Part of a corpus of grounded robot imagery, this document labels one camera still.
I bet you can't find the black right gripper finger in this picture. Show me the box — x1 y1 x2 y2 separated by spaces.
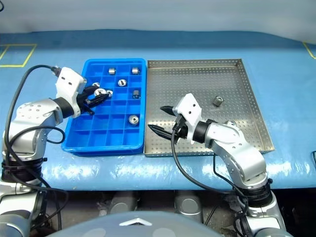
160 105 177 117
147 124 175 140

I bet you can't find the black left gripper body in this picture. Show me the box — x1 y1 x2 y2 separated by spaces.
76 86 96 116

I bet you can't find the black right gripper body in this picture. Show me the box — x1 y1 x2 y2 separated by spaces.
172 114 190 143

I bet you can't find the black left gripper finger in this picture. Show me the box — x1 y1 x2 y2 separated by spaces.
83 94 110 107
83 84 100 97

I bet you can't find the perforated steel tray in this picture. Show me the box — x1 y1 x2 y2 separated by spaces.
144 58 276 158

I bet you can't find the blue compartment tray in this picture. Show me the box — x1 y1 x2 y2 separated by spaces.
61 58 148 157

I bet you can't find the silver cylinder under table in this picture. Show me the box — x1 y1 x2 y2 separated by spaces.
109 192 139 215
173 193 203 223

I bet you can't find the grey rounded robot torso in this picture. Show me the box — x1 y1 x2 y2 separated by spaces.
55 210 220 237

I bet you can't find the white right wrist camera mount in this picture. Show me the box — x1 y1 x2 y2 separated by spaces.
172 93 203 145

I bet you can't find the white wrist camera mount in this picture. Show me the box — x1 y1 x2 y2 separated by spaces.
172 93 203 145
54 67 88 118

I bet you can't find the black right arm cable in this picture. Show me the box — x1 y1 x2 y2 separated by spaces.
170 116 249 237

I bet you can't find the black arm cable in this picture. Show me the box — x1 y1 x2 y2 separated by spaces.
0 64 69 224
170 116 249 237

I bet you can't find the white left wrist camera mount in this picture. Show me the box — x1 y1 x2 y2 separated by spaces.
54 67 88 118

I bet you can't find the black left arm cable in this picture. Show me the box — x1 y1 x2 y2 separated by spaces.
0 64 69 224

